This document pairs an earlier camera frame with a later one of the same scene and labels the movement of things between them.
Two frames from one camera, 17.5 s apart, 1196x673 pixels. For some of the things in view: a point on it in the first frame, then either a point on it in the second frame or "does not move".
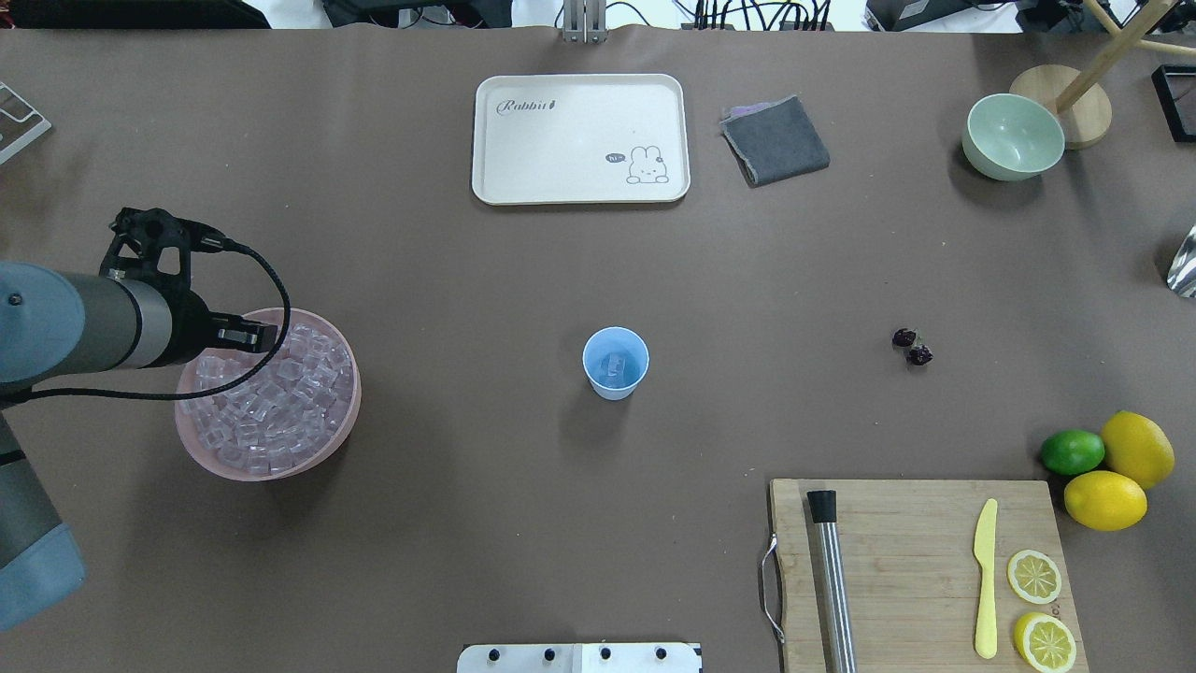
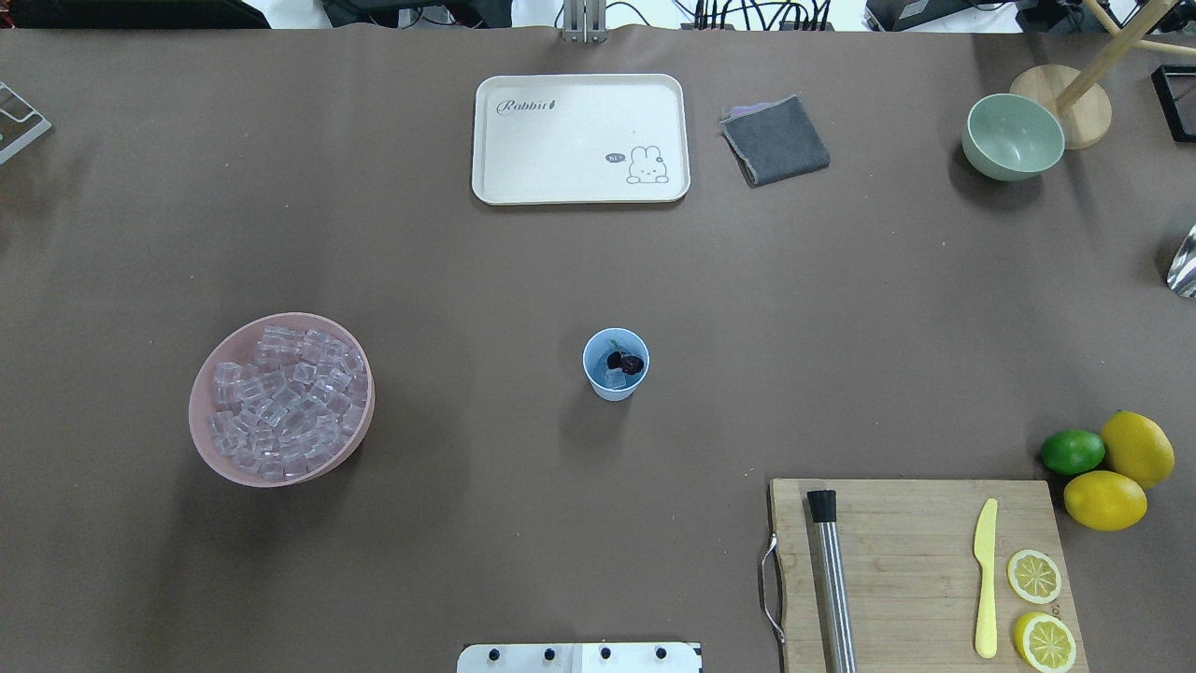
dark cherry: (919, 355) to (632, 365)
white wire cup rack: (7, 153) does not move
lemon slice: (1034, 576) does not move
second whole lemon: (1105, 500) does not move
